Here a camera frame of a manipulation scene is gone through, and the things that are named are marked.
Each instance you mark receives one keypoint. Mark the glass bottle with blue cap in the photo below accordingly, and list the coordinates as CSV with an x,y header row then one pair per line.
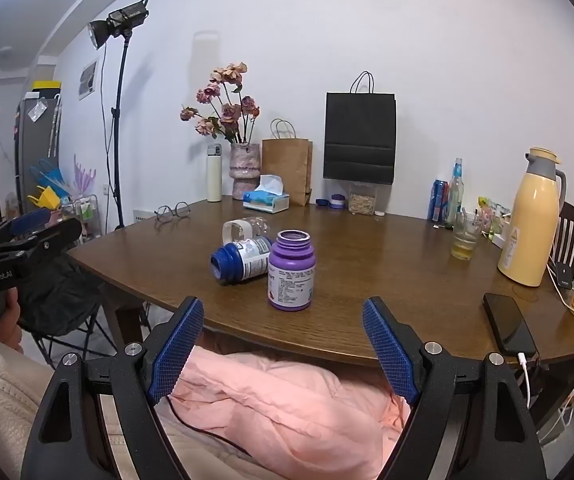
x,y
455,195

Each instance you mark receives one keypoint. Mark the white storage rack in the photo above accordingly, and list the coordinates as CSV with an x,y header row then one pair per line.
x,y
84,215

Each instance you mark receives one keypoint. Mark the black folding chair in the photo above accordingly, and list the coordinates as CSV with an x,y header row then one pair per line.
x,y
62,295

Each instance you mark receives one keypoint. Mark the studio light on stand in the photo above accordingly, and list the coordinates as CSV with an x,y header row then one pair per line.
x,y
117,25

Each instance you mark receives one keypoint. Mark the dried pink flowers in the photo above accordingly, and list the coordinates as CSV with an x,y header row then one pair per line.
x,y
224,105

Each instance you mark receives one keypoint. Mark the eyeglasses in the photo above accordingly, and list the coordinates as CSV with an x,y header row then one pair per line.
x,y
172,211

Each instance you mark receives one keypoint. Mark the clear plastic cup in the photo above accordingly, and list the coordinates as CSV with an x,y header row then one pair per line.
x,y
241,229

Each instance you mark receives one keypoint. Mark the clear grain container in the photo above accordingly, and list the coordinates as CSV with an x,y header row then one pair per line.
x,y
362,202

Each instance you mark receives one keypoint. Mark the yellow box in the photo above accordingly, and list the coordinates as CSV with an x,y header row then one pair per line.
x,y
47,86

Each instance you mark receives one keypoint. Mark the purple clothes hangers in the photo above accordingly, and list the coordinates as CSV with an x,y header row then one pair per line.
x,y
84,177

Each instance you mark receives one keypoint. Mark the blue tissue box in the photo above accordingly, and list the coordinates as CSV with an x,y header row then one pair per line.
x,y
267,201

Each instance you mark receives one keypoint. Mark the white thermos bottle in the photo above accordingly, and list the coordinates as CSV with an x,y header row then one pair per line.
x,y
214,177

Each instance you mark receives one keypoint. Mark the black smartphone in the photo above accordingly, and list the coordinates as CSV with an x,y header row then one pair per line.
x,y
509,322

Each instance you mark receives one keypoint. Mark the blue drink can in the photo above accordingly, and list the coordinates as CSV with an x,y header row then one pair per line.
x,y
438,202

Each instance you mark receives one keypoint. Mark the drinking glass with yellow liquid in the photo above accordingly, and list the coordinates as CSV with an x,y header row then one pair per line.
x,y
464,242

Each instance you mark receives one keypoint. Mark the colourful snack packets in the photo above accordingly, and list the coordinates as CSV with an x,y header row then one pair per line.
x,y
492,215

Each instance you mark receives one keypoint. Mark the small purple jar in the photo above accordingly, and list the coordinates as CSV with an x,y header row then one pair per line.
x,y
337,201

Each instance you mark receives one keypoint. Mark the blue clothes hangers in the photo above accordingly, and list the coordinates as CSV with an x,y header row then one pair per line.
x,y
49,177

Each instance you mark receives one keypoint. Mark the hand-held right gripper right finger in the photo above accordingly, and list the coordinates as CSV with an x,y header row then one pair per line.
x,y
387,347

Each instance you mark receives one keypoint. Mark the yellow thermos jug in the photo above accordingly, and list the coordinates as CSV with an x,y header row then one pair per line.
x,y
527,230

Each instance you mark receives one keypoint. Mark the pink ceramic vase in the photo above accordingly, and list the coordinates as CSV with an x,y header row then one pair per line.
x,y
244,170

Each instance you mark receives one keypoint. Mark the cream padded sofa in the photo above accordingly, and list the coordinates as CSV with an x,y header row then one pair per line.
x,y
2,400

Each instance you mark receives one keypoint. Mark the black paper bag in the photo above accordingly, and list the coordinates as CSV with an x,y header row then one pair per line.
x,y
360,135

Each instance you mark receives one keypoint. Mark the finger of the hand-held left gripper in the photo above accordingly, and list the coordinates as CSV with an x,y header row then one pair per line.
x,y
29,220
52,240

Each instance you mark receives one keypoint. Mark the brown paper bag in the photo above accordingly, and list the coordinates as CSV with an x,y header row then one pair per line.
x,y
287,170

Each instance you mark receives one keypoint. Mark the purple pill bottle cup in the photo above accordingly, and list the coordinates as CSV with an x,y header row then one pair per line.
x,y
291,275

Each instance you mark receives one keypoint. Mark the person's left hand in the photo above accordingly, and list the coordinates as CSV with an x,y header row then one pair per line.
x,y
8,322

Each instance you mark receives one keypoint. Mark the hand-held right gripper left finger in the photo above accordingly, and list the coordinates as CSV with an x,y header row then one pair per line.
x,y
179,347

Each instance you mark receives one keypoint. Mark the grey refrigerator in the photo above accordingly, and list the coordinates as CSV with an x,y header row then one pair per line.
x,y
34,145

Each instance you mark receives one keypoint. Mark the blue pill bottle cup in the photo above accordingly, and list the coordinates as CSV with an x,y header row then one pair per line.
x,y
242,262

